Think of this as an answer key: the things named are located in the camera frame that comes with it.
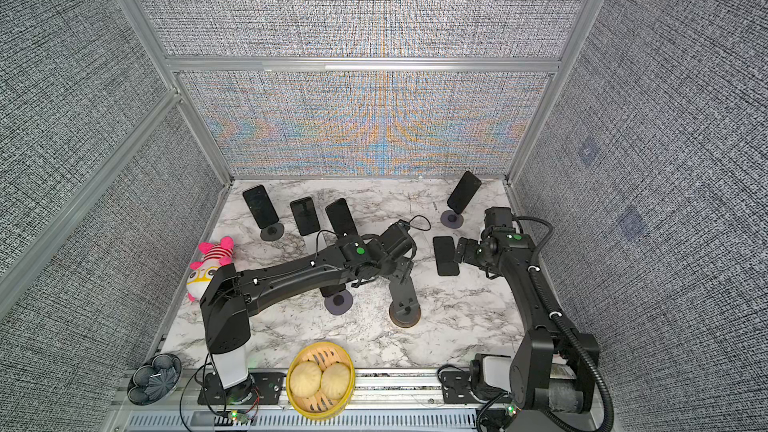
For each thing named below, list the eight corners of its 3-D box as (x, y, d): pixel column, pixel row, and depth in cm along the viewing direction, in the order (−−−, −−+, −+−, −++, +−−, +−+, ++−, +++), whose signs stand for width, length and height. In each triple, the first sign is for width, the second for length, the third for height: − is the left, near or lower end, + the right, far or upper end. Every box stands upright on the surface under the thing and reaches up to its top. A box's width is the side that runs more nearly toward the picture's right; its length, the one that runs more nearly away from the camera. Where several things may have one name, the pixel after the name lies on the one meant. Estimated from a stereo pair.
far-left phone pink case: (263, 239, 104) (245, 207, 90) (259, 224, 108) (241, 191, 95) (282, 233, 106) (268, 200, 92) (278, 218, 110) (263, 184, 96)
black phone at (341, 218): (341, 254, 100) (334, 220, 86) (333, 241, 104) (324, 206, 89) (357, 245, 102) (353, 211, 88) (349, 233, 106) (343, 197, 91)
